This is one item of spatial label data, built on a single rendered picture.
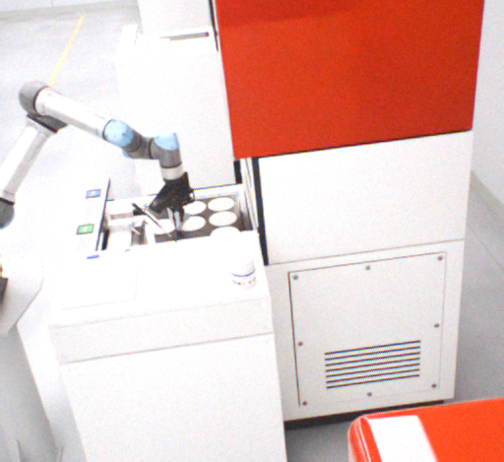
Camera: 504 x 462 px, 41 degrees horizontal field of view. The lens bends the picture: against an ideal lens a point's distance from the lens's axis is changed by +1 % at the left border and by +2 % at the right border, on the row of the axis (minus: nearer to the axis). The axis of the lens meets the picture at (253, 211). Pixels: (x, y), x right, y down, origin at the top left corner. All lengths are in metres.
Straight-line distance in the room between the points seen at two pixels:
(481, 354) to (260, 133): 1.61
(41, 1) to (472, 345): 8.38
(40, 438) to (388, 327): 1.36
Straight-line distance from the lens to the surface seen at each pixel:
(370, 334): 2.51
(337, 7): 1.94
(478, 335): 3.27
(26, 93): 2.34
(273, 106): 1.99
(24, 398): 2.64
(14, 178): 2.46
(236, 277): 1.88
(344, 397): 2.70
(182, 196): 2.26
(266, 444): 2.29
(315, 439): 2.78
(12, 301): 2.35
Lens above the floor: 2.10
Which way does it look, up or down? 30 degrees down
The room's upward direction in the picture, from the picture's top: 6 degrees counter-clockwise
